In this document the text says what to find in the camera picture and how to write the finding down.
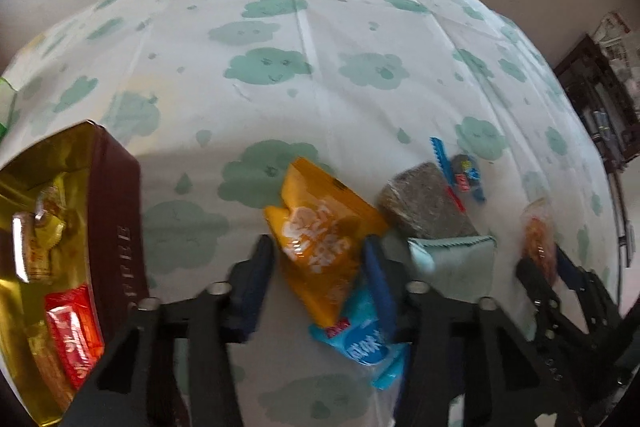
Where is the orange yellow snack packet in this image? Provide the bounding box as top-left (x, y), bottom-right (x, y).
top-left (263, 157), bottom-right (390, 328)

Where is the green tissue pack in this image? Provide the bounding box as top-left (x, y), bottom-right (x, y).
top-left (0, 77), bottom-right (18, 140)

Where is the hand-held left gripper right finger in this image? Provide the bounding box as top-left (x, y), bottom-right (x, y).
top-left (362, 237), bottom-right (591, 427)

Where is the small blue candy packet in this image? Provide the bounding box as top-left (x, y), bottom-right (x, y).
top-left (429, 137), bottom-right (487, 204)

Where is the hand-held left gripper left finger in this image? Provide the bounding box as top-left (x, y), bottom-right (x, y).
top-left (60, 234), bottom-right (276, 427)

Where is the light blue snack packet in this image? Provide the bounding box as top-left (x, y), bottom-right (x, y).
top-left (308, 284), bottom-right (411, 390)

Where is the grey speckled snack packet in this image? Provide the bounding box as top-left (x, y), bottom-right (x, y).
top-left (376, 162), bottom-right (478, 240)

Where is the clear bag of orange sticks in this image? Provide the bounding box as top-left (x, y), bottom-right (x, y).
top-left (520, 199), bottom-right (558, 283)

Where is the red snack packet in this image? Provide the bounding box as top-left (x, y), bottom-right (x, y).
top-left (30, 284), bottom-right (106, 408)

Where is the stack of newspapers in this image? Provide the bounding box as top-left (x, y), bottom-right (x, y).
top-left (592, 12), bottom-right (640, 108)

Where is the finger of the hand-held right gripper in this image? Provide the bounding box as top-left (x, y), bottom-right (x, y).
top-left (554, 246), bottom-right (626, 323)
top-left (515, 257), bottom-right (568, 340)

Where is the gold rectangular tin box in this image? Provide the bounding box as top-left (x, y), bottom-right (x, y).
top-left (0, 120), bottom-right (151, 425)

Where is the dark wooden cabinet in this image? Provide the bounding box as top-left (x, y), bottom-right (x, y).
top-left (552, 34), bottom-right (640, 268)

